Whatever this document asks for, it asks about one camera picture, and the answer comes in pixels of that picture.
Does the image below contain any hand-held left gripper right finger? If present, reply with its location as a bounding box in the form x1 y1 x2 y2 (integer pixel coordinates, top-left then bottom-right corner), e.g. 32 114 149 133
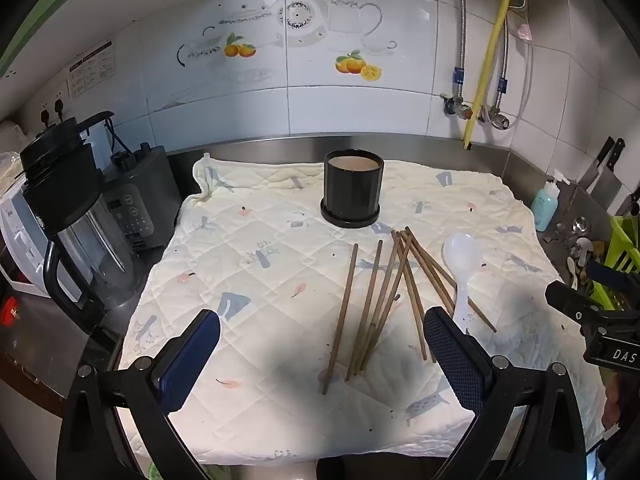
422 306 588 480

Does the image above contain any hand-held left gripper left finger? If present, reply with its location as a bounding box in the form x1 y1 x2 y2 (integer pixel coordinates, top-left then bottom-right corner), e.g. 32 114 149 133
57 309 222 480

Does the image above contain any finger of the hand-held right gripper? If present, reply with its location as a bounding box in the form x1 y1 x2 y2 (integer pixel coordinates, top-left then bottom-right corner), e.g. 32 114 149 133
586 259 640 293
545 280 608 322

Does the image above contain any pile of wooden chopsticks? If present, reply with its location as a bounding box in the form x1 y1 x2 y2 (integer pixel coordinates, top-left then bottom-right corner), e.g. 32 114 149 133
321 226 498 395

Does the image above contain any white plastic rice spoon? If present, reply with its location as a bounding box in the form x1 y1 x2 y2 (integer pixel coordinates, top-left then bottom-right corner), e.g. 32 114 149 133
442 232 486 336

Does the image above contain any black utensil holder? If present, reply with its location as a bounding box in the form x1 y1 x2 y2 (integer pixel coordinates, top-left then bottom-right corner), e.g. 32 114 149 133
320 148 385 228

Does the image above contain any pile of kitchen utensils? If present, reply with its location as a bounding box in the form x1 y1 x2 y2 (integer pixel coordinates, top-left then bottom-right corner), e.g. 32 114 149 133
547 215 608 296

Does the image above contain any person's right hand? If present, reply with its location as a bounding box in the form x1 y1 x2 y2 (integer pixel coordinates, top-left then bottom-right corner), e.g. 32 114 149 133
601 375 628 433

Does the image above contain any green plastic drainer basket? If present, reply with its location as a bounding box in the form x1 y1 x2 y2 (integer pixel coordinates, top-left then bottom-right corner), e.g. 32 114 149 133
592 215 640 311

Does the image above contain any blue soap pump bottle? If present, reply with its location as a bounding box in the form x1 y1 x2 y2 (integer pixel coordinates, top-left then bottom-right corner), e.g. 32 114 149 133
530 169 571 233

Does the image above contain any black glass blender jug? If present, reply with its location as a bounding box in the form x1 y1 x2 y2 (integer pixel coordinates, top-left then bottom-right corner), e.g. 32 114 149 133
19 111 143 328

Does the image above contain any white quilted printed cloth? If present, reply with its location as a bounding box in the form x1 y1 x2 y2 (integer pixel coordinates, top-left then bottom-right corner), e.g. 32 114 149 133
117 152 606 463

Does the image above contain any dark grey blender base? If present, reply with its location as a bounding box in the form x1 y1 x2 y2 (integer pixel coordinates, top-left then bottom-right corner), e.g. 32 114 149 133
102 142 183 251

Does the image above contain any metal angle valve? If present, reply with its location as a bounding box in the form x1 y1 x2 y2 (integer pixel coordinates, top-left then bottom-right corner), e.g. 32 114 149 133
482 104 511 131
440 92 473 121

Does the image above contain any white kitchen appliance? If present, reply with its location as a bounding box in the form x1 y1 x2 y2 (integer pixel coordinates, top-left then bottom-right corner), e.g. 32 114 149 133
0 180 66 298

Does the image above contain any thin white hose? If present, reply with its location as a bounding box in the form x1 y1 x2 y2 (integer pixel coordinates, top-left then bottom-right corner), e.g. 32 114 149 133
507 0 536 126

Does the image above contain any braided metal water hose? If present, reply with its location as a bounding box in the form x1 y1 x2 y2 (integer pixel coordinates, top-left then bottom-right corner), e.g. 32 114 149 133
452 0 468 103
492 7 516 111

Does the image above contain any yellow gas hose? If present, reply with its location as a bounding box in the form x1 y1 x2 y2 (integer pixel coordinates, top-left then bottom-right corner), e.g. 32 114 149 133
462 0 513 150

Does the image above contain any white wall socket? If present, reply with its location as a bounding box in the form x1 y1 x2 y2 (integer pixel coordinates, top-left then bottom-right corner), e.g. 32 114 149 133
37 80 71 128

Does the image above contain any white wall label sticker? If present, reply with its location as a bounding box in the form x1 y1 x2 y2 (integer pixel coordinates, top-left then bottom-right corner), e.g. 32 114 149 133
67 40 117 101

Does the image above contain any green wall cabinet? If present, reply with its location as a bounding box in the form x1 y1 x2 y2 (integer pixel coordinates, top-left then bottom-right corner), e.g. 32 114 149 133
0 0 126 76

